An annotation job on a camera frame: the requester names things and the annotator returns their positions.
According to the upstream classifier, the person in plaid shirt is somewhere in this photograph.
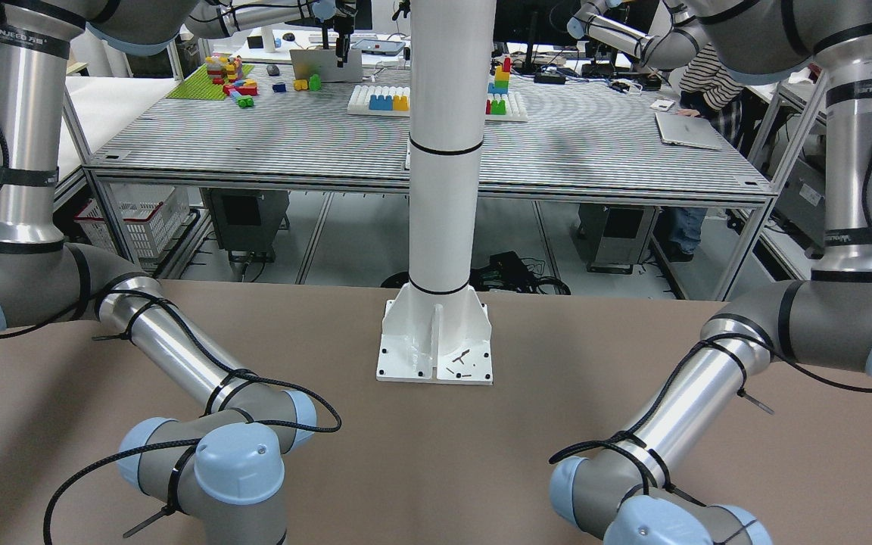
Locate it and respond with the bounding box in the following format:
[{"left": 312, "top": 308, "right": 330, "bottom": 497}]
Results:
[{"left": 660, "top": 42, "right": 744, "bottom": 263}]

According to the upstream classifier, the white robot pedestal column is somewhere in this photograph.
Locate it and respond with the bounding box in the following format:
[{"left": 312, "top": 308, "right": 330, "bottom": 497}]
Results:
[{"left": 375, "top": 1, "right": 496, "bottom": 385}]

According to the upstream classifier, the white block tray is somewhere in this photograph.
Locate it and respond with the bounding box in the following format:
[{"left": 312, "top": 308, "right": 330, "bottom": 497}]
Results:
[{"left": 346, "top": 84, "right": 530, "bottom": 122}]

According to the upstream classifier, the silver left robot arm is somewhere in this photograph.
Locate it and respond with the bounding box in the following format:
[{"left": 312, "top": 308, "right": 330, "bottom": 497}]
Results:
[{"left": 550, "top": 1, "right": 872, "bottom": 544}]

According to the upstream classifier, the green lego baseplate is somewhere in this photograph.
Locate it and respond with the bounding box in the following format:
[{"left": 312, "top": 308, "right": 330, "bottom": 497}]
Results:
[{"left": 166, "top": 63, "right": 253, "bottom": 101}]

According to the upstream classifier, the white plastic basket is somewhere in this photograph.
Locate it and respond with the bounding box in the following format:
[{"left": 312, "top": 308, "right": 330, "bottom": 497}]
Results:
[{"left": 75, "top": 184, "right": 190, "bottom": 259}]

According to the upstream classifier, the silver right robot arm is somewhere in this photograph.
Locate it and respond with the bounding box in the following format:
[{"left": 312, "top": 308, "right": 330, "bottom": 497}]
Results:
[{"left": 0, "top": 1, "right": 341, "bottom": 544}]

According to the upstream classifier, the grey slatted work table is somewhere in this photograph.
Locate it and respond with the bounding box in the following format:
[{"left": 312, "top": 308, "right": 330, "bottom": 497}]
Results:
[{"left": 88, "top": 76, "right": 773, "bottom": 223}]

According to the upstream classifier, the silver closed laptop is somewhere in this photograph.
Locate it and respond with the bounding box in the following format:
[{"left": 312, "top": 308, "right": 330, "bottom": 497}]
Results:
[{"left": 655, "top": 113, "right": 724, "bottom": 151}]

